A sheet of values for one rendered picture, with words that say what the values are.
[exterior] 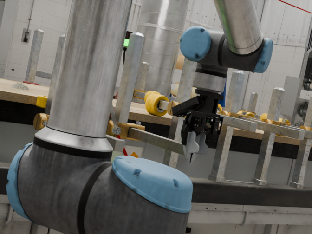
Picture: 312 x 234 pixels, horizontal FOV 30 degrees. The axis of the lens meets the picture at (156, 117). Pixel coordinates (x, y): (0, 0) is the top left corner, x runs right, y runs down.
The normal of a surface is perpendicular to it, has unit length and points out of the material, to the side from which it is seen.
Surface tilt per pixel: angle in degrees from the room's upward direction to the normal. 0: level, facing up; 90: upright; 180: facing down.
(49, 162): 90
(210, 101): 90
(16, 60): 90
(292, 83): 90
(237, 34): 151
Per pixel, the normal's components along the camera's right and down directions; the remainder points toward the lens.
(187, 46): -0.50, -0.06
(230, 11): -0.15, 0.88
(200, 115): -0.76, -0.13
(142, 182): -0.19, -0.07
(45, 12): 0.65, 0.18
